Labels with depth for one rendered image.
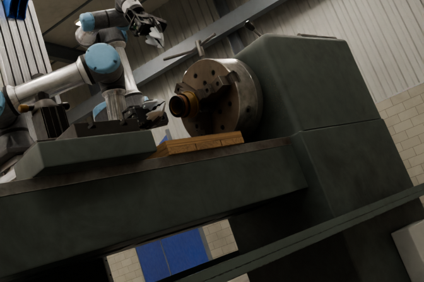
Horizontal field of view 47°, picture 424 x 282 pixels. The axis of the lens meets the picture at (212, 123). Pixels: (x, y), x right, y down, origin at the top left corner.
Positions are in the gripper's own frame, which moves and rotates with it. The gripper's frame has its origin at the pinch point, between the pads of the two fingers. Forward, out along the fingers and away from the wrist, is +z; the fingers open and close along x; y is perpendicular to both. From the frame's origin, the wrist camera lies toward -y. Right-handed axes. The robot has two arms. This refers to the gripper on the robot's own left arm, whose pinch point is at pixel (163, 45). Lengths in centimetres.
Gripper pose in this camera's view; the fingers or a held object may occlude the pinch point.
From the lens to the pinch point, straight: 192.4
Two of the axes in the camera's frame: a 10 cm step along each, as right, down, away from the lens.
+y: -7.1, 0.8, -7.0
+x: 4.7, -6.8, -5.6
